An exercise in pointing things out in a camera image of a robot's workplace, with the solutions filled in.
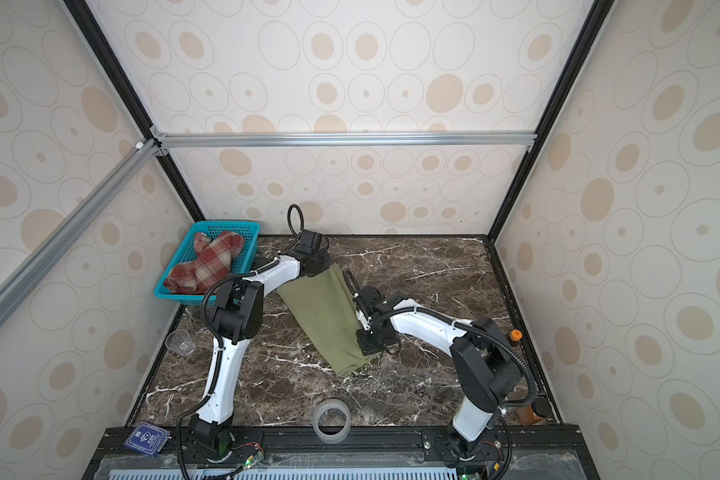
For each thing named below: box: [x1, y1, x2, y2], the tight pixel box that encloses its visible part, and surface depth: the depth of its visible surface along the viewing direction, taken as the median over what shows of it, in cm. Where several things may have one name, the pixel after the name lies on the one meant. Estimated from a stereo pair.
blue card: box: [123, 422, 169, 458], surface depth 74 cm
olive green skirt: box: [277, 263, 374, 378], surface depth 96 cm
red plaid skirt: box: [164, 231, 244, 293], surface depth 102 cm
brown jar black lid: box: [516, 398, 551, 426], surface depth 73 cm
